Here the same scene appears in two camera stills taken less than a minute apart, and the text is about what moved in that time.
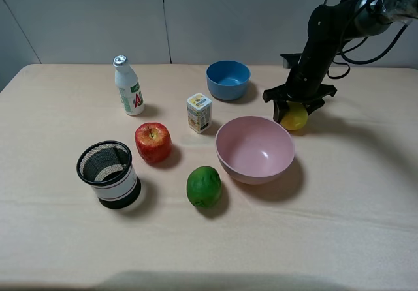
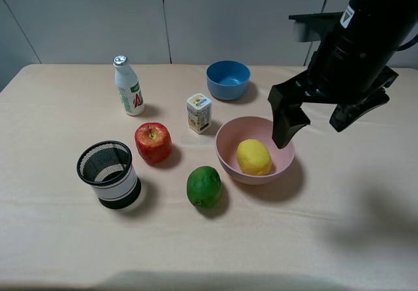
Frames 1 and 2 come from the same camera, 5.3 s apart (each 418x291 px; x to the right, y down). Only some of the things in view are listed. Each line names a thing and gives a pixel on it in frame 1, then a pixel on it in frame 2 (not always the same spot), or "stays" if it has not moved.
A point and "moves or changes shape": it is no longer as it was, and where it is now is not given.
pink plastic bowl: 255,150 stays
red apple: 153,141 stays
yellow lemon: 296,117 moves or changes shape
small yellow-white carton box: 199,109 stays
